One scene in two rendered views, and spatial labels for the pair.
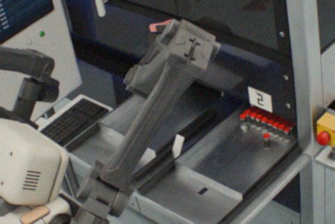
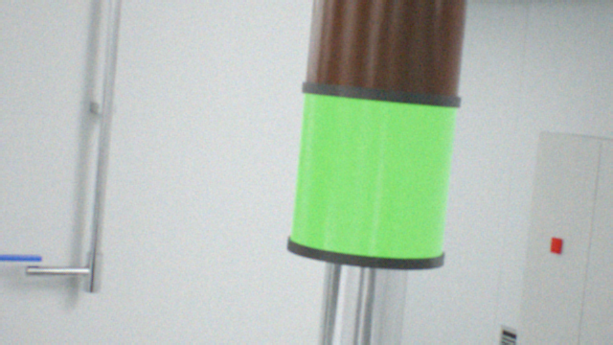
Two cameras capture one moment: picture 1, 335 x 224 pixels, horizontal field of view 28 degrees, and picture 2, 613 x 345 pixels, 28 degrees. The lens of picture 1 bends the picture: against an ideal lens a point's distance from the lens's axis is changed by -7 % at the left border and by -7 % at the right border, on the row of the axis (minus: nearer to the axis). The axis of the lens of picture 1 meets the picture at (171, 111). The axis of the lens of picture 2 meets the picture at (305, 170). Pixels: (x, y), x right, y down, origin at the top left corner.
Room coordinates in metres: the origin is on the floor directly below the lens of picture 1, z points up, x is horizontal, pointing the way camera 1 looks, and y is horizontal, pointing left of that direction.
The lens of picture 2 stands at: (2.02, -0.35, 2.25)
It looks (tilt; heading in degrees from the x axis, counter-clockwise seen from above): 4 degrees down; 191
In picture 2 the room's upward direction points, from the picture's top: 5 degrees clockwise
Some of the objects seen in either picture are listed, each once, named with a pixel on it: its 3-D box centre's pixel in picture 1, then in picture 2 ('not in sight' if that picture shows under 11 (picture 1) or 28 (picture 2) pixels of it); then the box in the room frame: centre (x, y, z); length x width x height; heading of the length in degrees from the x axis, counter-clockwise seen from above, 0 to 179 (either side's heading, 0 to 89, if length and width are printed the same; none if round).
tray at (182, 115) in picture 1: (163, 111); not in sight; (1.85, 0.02, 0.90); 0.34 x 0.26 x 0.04; 129
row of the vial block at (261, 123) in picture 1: (267, 126); not in sight; (1.66, -0.28, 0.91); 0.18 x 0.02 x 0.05; 39
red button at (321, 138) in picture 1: (323, 137); not in sight; (1.44, -0.41, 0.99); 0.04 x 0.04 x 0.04; 39
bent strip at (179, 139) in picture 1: (166, 156); not in sight; (1.62, 0.04, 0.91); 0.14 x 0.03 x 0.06; 128
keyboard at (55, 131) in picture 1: (57, 133); not in sight; (1.96, 0.41, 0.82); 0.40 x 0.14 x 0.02; 131
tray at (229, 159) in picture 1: (245, 148); not in sight; (1.59, -0.19, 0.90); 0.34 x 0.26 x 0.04; 129
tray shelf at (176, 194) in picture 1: (189, 148); not in sight; (1.68, -0.03, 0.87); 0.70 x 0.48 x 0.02; 39
